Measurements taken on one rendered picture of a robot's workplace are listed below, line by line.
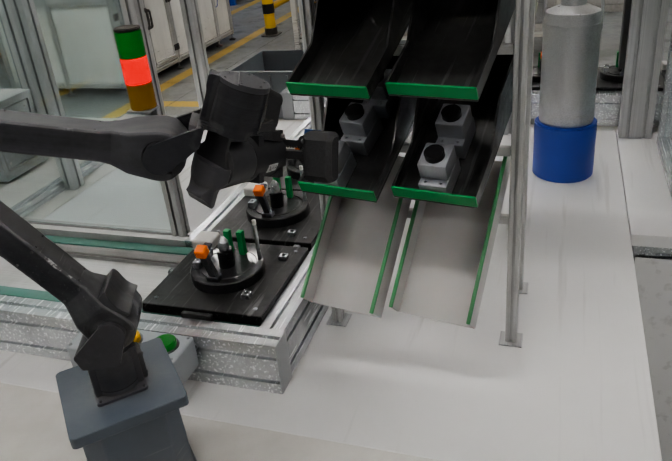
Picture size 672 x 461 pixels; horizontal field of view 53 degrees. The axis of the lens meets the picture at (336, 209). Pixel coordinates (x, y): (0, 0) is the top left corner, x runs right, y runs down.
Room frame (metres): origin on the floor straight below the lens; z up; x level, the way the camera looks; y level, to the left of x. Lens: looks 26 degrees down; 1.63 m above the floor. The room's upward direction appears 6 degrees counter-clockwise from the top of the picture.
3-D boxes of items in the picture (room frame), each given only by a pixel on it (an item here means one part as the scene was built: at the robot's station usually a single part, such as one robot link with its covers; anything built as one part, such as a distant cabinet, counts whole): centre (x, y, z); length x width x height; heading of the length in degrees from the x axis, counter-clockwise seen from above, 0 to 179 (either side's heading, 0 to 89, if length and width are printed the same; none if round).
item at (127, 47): (1.28, 0.35, 1.38); 0.05 x 0.05 x 0.05
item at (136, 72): (1.28, 0.35, 1.33); 0.05 x 0.05 x 0.05
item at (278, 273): (1.10, 0.22, 0.96); 0.24 x 0.24 x 0.02; 70
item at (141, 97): (1.28, 0.35, 1.28); 0.05 x 0.05 x 0.05
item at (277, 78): (3.24, 0.09, 0.73); 0.62 x 0.42 x 0.23; 70
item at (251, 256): (1.10, 0.22, 0.98); 0.14 x 0.14 x 0.02
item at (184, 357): (0.93, 0.37, 0.93); 0.21 x 0.07 x 0.06; 70
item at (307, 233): (1.34, 0.13, 1.01); 0.24 x 0.24 x 0.13; 70
